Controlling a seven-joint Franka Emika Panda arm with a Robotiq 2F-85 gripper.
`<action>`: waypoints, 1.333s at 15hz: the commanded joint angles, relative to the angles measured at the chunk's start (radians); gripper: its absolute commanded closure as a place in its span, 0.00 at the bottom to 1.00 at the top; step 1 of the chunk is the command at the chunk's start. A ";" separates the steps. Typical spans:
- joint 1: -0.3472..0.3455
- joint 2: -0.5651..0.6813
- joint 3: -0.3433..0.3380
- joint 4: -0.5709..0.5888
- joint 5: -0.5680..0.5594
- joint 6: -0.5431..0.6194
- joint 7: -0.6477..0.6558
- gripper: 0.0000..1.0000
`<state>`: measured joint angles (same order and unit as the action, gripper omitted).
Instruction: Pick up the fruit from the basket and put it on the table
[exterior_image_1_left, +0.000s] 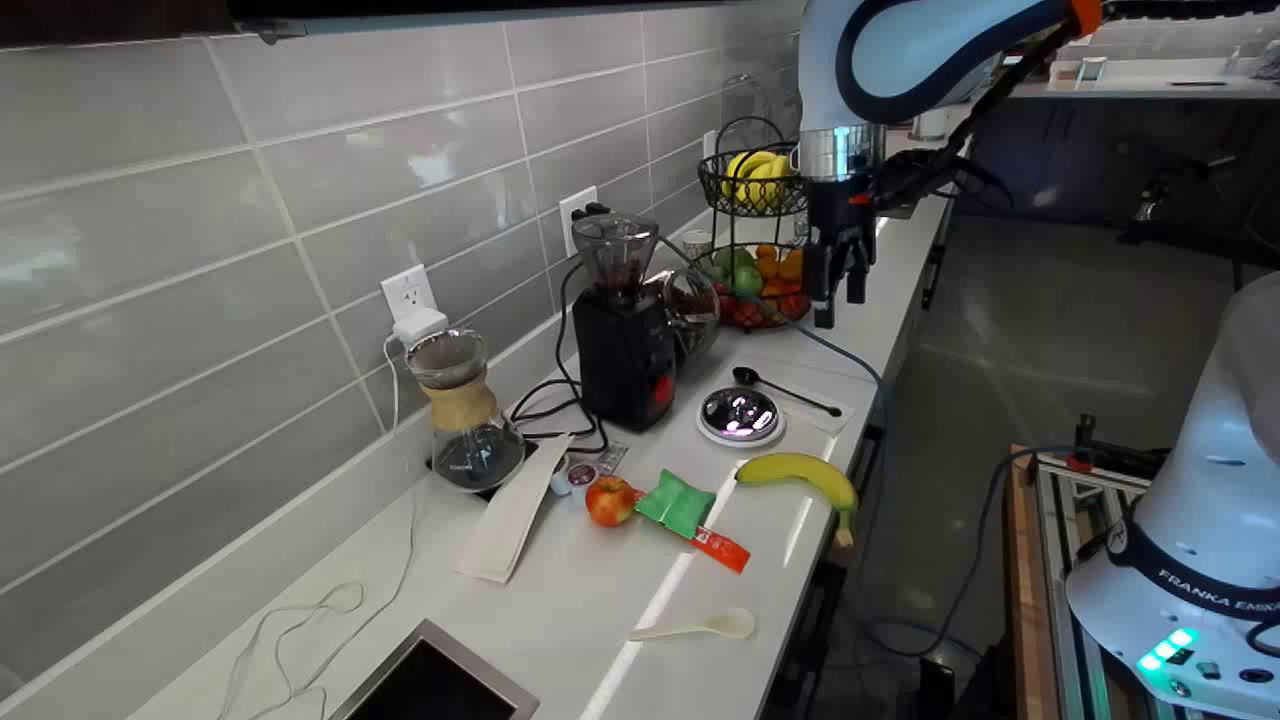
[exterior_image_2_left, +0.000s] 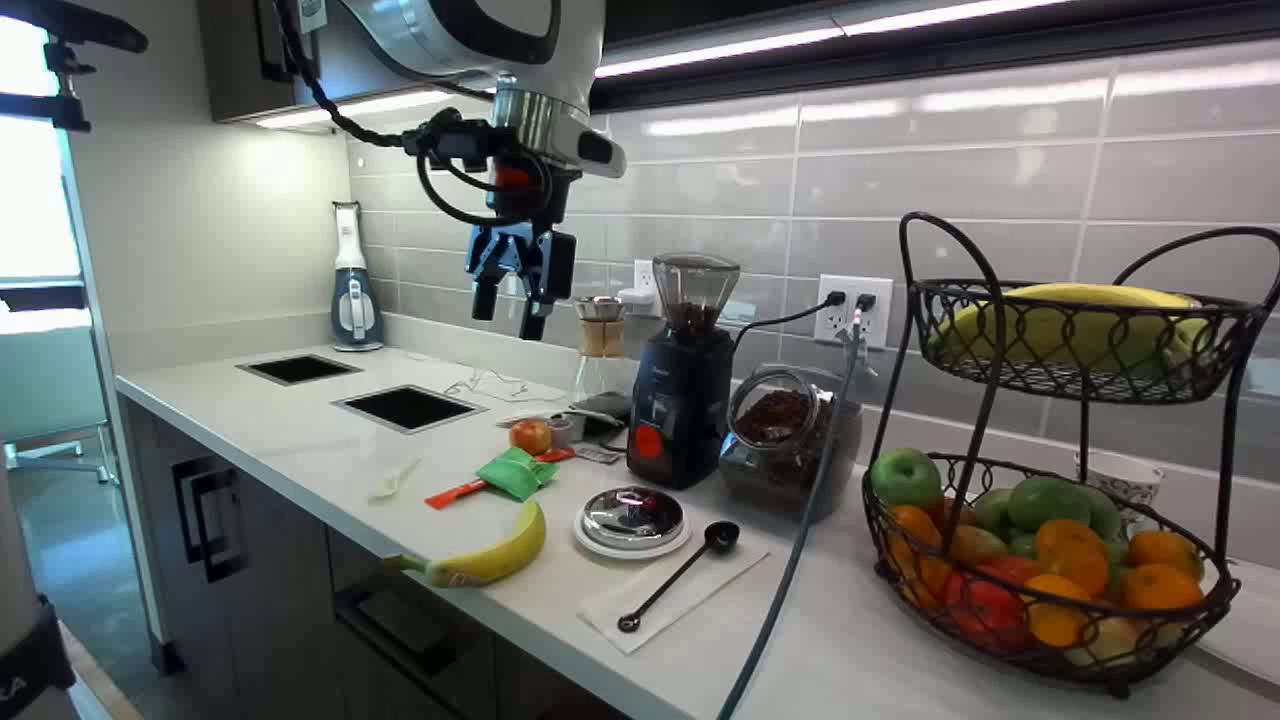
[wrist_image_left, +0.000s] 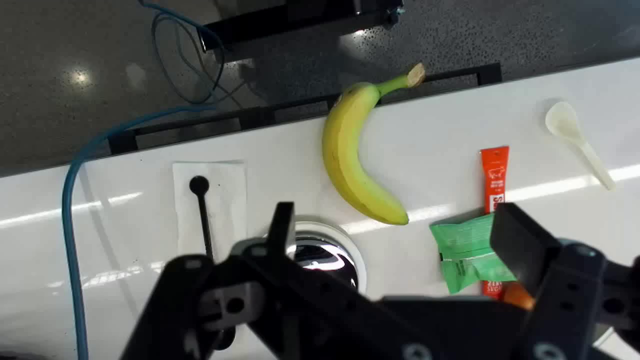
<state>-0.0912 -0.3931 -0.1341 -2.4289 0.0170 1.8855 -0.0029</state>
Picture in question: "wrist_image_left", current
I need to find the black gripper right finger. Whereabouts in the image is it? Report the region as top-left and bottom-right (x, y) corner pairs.
(491, 203), (640, 360)

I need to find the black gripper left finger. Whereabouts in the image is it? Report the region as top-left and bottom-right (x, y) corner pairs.
(120, 203), (376, 360)

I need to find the green snack packet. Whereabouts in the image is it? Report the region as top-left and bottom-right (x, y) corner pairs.
(431, 214), (515, 294)

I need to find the black measuring spoon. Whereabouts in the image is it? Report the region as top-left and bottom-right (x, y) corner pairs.
(190, 176), (214, 257)

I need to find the orange sachet packet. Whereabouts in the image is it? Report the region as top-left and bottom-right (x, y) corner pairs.
(480, 147), (513, 300)

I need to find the white plastic spoon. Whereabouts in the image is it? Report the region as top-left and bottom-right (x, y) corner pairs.
(545, 103), (614, 190)

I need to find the yellow banana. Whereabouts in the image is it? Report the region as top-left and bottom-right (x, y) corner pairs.
(322, 62), (426, 226)

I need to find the blue cable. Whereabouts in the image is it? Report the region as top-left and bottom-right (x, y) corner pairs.
(61, 0), (229, 360)

